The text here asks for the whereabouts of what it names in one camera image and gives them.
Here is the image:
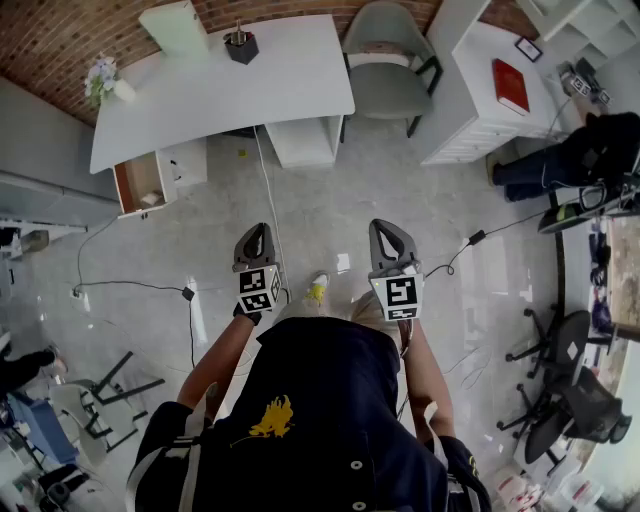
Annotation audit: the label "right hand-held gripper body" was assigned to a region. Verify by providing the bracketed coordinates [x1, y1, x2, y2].
[368, 256, 427, 323]

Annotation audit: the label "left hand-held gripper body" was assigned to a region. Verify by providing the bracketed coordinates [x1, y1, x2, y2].
[231, 261, 285, 315]

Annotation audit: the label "white wooden drawer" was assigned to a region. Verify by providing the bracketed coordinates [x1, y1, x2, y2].
[112, 149, 180, 217]

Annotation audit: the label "person's left forearm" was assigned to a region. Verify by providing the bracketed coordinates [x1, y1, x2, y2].
[176, 313, 257, 410]

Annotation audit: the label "person's right forearm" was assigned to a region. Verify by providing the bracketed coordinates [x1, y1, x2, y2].
[398, 319, 457, 444]

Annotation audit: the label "person's left hand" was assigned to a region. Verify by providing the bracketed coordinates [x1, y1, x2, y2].
[232, 299, 264, 327]

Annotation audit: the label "person's beige trousers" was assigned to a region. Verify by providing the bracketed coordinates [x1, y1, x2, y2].
[271, 291, 404, 359]

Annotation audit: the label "person's white yellow shoe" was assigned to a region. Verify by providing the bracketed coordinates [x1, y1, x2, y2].
[303, 270, 332, 307]

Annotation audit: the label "white open shelf unit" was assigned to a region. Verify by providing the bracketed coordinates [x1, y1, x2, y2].
[263, 115, 346, 170]

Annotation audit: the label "person's dark navy shirt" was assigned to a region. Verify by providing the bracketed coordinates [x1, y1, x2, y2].
[124, 314, 495, 512]

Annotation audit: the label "white low cabinet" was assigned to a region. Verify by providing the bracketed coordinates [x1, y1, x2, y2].
[418, 0, 569, 167]

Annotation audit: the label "white curved desk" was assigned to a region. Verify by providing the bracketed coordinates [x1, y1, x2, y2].
[88, 13, 357, 176]

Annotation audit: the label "grey green armchair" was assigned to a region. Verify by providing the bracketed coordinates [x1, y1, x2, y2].
[340, 0, 445, 140]

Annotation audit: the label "black mesh office chair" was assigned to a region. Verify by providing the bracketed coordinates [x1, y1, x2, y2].
[504, 303, 594, 391]
[496, 367, 634, 467]

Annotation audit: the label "red book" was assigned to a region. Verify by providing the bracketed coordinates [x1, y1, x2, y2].
[491, 57, 531, 117]

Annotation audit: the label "black pen holder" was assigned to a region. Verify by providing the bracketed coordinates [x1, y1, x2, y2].
[222, 19, 260, 66]

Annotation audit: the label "white chair with black legs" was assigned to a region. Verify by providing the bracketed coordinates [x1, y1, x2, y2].
[48, 349, 167, 467]

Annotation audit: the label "grey partition panel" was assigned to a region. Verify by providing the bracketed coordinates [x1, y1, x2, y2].
[0, 169, 121, 234]

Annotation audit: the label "white vase with flowers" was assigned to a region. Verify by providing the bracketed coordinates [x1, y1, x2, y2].
[83, 51, 138, 109]

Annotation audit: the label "white upright box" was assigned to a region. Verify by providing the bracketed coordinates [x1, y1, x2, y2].
[138, 0, 211, 59]

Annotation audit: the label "pile of white packets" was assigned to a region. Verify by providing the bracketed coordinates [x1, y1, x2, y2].
[491, 462, 604, 512]

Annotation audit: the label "spare hand-held gripper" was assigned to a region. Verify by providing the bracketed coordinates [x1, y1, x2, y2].
[556, 56, 614, 107]

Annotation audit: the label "blue bin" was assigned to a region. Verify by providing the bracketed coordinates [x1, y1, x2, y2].
[5, 388, 81, 467]

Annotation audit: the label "white floor cable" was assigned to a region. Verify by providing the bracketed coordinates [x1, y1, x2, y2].
[252, 124, 292, 304]

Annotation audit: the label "black cable with adapter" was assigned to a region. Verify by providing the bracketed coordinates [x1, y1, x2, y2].
[423, 208, 557, 279]
[72, 214, 197, 372]

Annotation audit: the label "white desk pedestal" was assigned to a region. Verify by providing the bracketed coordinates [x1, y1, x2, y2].
[157, 136, 209, 190]

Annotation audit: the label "small black picture frame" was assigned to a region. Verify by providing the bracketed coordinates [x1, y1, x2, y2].
[514, 35, 544, 63]

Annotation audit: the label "white wall shelf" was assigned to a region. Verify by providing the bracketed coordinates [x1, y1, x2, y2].
[516, 0, 640, 72]

